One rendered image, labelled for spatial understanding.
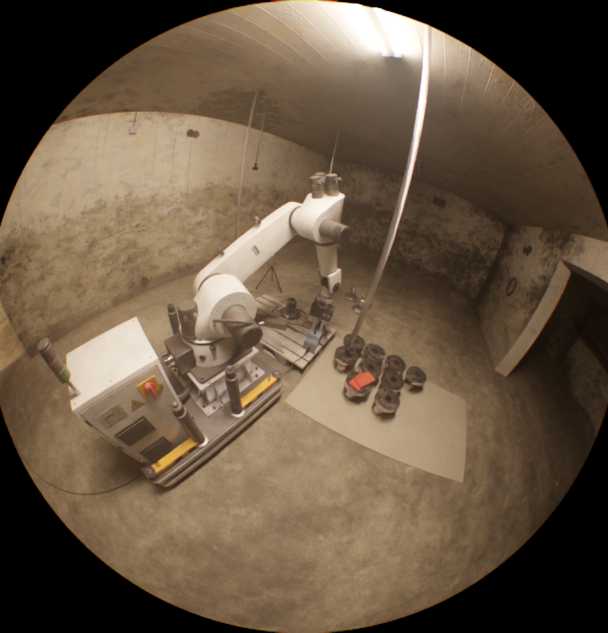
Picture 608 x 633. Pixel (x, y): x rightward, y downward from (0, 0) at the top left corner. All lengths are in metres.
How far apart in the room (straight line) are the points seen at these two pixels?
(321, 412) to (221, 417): 0.92
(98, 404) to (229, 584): 1.45
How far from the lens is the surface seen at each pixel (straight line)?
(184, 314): 1.15
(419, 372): 2.47
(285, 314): 2.57
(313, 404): 1.97
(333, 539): 1.79
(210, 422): 1.52
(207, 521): 1.75
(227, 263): 1.36
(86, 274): 3.53
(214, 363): 1.36
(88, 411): 0.98
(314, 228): 1.29
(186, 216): 3.83
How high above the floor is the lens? 1.69
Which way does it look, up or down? 35 degrees down
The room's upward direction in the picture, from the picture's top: 12 degrees clockwise
